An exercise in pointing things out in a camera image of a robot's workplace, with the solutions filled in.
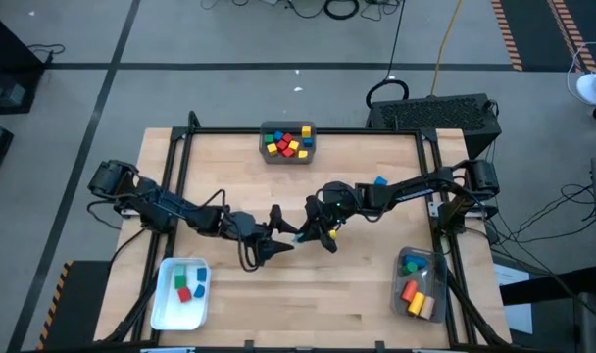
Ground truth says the clear plastic bin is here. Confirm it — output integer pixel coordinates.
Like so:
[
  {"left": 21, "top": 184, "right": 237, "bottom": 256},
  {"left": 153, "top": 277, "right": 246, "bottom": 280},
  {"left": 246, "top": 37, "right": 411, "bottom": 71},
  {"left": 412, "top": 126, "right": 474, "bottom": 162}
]
[{"left": 390, "top": 245, "right": 450, "bottom": 324}]

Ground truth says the yellow wooden cylinder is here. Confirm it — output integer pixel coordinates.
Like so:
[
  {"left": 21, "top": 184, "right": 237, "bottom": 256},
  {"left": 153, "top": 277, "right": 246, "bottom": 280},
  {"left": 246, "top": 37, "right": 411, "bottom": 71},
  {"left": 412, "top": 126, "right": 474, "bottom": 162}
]
[{"left": 407, "top": 291, "right": 426, "bottom": 318}]

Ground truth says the black floor cable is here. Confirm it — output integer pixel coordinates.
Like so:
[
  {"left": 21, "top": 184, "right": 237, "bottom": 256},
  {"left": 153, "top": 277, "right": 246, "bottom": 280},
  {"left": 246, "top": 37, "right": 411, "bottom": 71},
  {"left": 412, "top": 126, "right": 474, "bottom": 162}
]
[{"left": 26, "top": 42, "right": 67, "bottom": 64}]

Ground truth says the black metal table frame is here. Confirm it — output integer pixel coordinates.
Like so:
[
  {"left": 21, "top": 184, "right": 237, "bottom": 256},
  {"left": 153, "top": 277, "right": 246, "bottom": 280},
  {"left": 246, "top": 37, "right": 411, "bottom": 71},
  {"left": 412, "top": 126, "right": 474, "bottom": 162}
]
[{"left": 101, "top": 110, "right": 513, "bottom": 350}]

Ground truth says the orange wooden cylinder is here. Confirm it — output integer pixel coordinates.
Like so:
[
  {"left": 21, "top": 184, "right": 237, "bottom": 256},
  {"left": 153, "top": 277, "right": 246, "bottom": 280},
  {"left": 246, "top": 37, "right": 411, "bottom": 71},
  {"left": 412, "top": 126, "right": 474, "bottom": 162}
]
[{"left": 400, "top": 279, "right": 420, "bottom": 304}]

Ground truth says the black perforated computer case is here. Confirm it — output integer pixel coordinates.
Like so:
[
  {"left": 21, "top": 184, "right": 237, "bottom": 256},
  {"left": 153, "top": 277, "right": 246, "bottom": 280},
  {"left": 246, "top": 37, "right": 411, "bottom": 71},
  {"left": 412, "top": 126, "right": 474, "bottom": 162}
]
[{"left": 366, "top": 92, "right": 503, "bottom": 163}]

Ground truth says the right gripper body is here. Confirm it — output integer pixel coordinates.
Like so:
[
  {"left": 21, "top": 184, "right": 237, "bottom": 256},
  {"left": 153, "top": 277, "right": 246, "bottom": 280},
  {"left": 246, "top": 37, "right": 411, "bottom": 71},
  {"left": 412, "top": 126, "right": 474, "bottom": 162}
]
[{"left": 305, "top": 180, "right": 363, "bottom": 231}]

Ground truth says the dark grey plastic bin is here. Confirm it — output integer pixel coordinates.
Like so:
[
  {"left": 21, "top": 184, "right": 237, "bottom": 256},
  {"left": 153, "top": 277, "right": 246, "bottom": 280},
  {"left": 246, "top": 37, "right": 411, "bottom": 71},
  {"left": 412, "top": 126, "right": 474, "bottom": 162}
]
[{"left": 258, "top": 121, "right": 318, "bottom": 166}]

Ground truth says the black cable with coil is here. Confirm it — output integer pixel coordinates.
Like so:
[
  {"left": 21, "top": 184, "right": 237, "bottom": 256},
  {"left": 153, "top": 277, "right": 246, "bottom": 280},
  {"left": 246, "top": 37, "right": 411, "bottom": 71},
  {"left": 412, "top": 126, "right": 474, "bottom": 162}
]
[{"left": 365, "top": 0, "right": 411, "bottom": 110}]

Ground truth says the yellow cable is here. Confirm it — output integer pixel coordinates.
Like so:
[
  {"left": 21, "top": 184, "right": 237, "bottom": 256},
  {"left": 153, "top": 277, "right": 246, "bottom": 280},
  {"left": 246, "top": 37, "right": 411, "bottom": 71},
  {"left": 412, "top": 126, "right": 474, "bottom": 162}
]
[{"left": 428, "top": 0, "right": 464, "bottom": 97}]

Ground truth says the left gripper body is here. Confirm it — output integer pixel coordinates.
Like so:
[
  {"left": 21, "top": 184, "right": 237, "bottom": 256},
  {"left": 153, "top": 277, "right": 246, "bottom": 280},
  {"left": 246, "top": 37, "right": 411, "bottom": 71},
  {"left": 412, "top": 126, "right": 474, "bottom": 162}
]
[{"left": 228, "top": 211, "right": 278, "bottom": 256}]

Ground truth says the black stand bar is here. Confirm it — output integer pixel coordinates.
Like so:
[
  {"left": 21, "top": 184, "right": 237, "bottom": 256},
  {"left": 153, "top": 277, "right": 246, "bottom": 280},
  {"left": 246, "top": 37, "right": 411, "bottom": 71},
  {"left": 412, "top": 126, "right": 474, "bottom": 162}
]
[{"left": 498, "top": 266, "right": 596, "bottom": 306}]

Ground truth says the black cabinet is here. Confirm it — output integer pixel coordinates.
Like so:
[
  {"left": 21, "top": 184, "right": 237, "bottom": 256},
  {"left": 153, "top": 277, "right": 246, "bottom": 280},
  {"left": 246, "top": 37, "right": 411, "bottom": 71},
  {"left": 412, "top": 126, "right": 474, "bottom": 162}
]
[{"left": 0, "top": 8, "right": 48, "bottom": 117}]

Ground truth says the white round device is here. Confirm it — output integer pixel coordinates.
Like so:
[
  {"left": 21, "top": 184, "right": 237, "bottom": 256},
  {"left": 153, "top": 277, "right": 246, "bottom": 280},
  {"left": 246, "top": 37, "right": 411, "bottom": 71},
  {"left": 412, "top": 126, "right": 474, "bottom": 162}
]
[{"left": 574, "top": 71, "right": 596, "bottom": 107}]

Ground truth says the white paper sheet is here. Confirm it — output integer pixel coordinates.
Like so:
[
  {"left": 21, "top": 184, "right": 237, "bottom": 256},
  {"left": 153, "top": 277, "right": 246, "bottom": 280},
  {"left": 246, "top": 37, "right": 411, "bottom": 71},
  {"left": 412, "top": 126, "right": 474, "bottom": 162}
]
[{"left": 491, "top": 262, "right": 534, "bottom": 335}]

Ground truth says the black mat orange striped edge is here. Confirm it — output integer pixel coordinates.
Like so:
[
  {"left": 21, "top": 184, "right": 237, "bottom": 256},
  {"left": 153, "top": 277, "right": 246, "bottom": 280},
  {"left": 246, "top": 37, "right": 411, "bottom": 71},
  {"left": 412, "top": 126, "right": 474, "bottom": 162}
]
[
  {"left": 36, "top": 259, "right": 114, "bottom": 352},
  {"left": 490, "top": 0, "right": 596, "bottom": 74}
]

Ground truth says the white plastic tray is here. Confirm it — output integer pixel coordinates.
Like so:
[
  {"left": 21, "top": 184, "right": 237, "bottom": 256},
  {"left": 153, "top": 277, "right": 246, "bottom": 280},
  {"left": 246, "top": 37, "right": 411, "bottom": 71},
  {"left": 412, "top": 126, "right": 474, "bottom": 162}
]
[{"left": 149, "top": 257, "right": 212, "bottom": 332}]

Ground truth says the black coiled cable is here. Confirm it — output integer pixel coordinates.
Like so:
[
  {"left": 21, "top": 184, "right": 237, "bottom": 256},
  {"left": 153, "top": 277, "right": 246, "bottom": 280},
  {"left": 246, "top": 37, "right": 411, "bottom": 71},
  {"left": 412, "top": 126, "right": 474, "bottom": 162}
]
[{"left": 323, "top": 0, "right": 361, "bottom": 21}]

